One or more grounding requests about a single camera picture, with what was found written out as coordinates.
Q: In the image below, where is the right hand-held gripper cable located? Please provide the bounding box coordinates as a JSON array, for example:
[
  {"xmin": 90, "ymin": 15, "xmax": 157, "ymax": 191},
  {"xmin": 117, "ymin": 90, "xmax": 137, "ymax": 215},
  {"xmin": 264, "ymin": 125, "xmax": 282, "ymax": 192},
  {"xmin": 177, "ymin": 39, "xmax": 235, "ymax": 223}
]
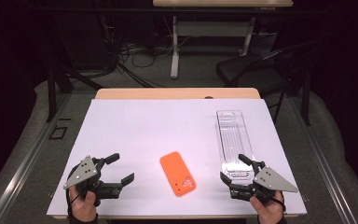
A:
[{"xmin": 271, "ymin": 196, "xmax": 287, "ymax": 214}]

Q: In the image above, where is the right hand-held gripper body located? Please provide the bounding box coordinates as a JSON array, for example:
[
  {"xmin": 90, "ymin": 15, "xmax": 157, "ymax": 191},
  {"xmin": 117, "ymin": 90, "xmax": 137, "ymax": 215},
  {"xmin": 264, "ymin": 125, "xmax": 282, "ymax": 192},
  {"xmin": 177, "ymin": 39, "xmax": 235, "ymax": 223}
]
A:
[{"xmin": 229, "ymin": 161, "xmax": 299, "ymax": 204}]

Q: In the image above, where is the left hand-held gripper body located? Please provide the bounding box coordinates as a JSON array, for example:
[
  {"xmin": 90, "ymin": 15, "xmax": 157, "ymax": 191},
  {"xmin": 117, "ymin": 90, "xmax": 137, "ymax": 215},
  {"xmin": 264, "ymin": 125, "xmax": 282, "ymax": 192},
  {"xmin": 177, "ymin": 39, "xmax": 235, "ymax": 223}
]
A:
[{"xmin": 62, "ymin": 155, "xmax": 123, "ymax": 207}]

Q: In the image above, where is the person's right hand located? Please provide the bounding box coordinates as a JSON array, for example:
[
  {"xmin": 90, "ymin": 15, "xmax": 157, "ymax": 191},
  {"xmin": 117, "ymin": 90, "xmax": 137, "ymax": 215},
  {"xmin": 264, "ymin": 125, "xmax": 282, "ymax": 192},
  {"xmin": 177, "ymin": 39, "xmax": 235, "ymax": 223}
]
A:
[{"xmin": 249, "ymin": 189, "xmax": 285, "ymax": 224}]

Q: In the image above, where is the white-legged wooden desk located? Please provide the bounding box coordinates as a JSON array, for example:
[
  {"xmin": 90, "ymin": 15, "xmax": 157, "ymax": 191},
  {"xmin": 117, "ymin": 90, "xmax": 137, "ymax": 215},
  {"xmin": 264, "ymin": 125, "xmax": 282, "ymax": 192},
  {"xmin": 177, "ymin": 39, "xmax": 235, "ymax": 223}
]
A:
[{"xmin": 152, "ymin": 0, "xmax": 295, "ymax": 79}]

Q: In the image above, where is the black folding chair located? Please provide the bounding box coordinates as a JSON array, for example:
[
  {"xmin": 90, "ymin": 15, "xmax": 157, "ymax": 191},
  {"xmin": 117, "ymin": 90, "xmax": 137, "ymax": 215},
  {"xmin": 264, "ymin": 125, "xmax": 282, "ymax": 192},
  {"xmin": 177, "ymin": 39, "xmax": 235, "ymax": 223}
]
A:
[{"xmin": 215, "ymin": 40, "xmax": 316, "ymax": 125}]

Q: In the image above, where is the metal floor rail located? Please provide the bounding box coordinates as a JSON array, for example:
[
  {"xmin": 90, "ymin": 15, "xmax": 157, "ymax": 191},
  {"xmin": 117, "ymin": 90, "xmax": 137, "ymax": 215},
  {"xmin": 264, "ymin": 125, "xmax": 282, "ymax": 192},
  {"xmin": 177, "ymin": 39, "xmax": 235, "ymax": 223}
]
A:
[
  {"xmin": 288, "ymin": 96, "xmax": 358, "ymax": 224},
  {"xmin": 0, "ymin": 92, "xmax": 73, "ymax": 224}
]

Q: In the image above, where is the left hand-held gripper cable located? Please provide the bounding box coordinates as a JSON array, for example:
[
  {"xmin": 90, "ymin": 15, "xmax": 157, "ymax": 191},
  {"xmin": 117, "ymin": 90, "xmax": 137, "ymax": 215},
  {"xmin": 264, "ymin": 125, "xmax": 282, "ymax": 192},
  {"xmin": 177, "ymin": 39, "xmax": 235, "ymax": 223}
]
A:
[{"xmin": 65, "ymin": 188, "xmax": 82, "ymax": 219}]

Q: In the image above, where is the orange phone case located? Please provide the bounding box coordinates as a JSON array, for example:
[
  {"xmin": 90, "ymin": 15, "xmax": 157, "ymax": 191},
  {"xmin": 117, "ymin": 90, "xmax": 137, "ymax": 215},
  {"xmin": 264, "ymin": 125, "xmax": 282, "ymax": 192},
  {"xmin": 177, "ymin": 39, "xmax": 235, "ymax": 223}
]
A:
[{"xmin": 159, "ymin": 150, "xmax": 198, "ymax": 197}]

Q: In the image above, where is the hand-held gripper cable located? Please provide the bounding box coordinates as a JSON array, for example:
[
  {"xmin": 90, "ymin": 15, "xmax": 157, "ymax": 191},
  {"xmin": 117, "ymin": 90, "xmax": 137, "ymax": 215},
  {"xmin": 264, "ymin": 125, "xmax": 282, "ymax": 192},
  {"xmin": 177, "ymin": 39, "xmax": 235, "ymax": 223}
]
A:
[
  {"xmin": 271, "ymin": 196, "xmax": 287, "ymax": 214},
  {"xmin": 65, "ymin": 188, "xmax": 82, "ymax": 219}
]

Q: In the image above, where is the white table mat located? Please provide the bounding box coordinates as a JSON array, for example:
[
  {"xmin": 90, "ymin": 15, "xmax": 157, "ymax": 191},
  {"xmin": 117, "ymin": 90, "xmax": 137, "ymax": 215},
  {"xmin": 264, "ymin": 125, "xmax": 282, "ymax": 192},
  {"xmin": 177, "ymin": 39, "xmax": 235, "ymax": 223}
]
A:
[{"xmin": 46, "ymin": 98, "xmax": 308, "ymax": 217}]

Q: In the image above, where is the tangle of floor cables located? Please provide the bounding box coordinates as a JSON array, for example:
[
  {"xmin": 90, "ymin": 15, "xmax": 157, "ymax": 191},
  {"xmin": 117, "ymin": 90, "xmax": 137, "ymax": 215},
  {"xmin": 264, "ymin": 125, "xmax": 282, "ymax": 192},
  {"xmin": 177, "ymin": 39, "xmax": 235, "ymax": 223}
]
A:
[{"xmin": 115, "ymin": 18, "xmax": 194, "ymax": 89}]

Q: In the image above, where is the person's left hand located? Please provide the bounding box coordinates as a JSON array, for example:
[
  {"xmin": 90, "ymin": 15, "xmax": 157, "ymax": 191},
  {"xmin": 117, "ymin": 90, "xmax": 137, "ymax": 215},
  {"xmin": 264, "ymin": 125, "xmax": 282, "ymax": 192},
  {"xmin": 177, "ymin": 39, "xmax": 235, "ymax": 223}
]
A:
[{"xmin": 68, "ymin": 186, "xmax": 98, "ymax": 223}]

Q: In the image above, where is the clear plastic packaging box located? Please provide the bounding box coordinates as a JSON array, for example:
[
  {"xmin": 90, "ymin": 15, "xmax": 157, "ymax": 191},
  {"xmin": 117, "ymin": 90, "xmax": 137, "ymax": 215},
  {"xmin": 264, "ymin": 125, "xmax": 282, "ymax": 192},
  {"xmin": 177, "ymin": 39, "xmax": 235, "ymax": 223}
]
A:
[{"xmin": 215, "ymin": 109, "xmax": 259, "ymax": 181}]

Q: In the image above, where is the black metal stand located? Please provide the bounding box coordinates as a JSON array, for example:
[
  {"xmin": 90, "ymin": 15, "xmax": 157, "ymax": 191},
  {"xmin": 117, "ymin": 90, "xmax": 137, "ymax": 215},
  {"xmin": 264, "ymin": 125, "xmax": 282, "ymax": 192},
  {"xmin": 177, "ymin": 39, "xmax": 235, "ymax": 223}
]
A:
[{"xmin": 45, "ymin": 62, "xmax": 103, "ymax": 123}]

